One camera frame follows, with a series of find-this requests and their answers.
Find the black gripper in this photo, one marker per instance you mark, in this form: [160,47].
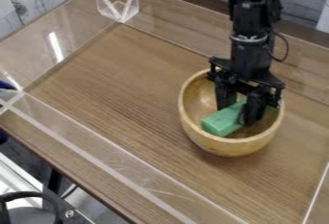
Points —
[244,74]

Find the green rectangular block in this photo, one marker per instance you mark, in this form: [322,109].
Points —
[226,123]

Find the light brown wooden bowl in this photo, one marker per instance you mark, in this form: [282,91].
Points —
[196,104]

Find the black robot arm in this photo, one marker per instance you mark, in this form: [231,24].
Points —
[254,18]

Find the black table leg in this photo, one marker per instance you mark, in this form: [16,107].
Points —
[54,181]

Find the blue object at left edge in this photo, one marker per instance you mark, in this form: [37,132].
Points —
[4,85]

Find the clear acrylic tray wall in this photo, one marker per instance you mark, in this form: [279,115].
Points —
[97,67]

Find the black metal bracket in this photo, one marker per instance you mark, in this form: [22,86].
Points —
[69,214]

